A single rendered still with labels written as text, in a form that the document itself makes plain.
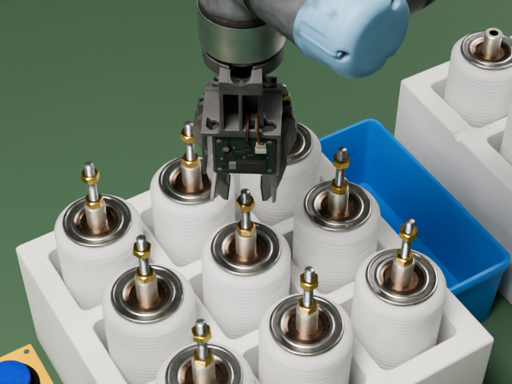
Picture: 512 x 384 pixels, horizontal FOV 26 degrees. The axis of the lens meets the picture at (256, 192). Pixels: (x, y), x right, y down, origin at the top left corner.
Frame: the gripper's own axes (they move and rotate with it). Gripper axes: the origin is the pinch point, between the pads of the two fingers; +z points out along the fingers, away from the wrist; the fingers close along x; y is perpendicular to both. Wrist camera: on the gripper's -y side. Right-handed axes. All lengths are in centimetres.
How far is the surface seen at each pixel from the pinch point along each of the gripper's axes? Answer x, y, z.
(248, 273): 0.4, 4.2, 9.0
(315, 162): 7.3, -13.4, 10.1
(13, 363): -19.7, 21.5, 1.5
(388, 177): 18.1, -30.0, 29.2
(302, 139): 5.7, -16.1, 9.1
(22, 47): -40, -62, 34
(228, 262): -1.7, 2.8, 9.1
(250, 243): 0.5, 1.6, 7.3
